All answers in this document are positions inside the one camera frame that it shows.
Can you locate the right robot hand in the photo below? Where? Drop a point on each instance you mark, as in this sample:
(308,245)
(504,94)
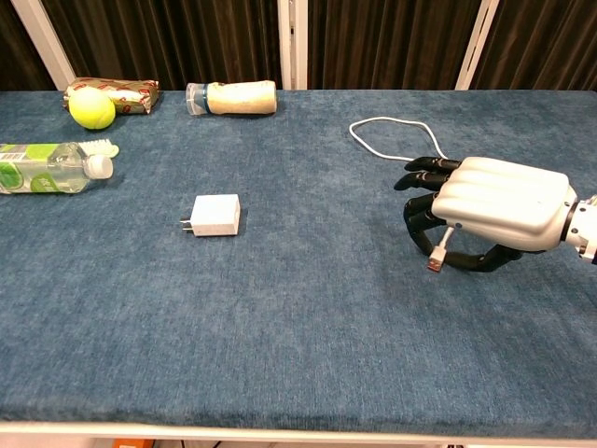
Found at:
(503,200)

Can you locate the white charger adapter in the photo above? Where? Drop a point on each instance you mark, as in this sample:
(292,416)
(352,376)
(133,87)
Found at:
(217,214)

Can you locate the blue felt table mat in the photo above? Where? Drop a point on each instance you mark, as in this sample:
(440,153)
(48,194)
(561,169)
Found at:
(298,326)

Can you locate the mayonnaise squeeze bottle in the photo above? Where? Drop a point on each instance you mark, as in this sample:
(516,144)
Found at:
(238,98)

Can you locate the black pleated curtain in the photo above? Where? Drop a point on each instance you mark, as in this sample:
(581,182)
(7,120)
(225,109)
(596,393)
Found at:
(186,37)

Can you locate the brown foil snack package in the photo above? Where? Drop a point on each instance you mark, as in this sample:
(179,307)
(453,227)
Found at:
(130,95)

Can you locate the yellow tennis ball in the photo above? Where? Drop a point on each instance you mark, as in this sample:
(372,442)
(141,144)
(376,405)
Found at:
(92,108)

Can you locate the clear green-label water bottle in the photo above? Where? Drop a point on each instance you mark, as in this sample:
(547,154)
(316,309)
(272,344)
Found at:
(42,170)

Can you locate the white metal frame post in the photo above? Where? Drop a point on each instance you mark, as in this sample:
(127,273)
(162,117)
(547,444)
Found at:
(476,46)
(293,42)
(44,42)

